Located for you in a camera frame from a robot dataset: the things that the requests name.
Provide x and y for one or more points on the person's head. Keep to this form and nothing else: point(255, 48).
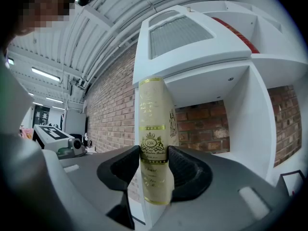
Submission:
point(36, 8)

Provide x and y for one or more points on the white wall shelf unit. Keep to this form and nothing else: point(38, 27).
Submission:
point(276, 68)

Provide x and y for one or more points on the long ceiling tube light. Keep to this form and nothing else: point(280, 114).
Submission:
point(45, 74)

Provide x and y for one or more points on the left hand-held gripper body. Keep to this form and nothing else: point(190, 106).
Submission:
point(55, 138)

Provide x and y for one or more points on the beige gold-printed book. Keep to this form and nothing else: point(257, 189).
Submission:
point(152, 119)

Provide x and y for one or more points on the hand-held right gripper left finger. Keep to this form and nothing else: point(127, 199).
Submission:
point(115, 172)

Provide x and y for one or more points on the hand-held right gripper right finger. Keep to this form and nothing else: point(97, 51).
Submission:
point(192, 177)

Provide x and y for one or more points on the white desk with drawers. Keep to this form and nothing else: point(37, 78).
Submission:
point(286, 166)

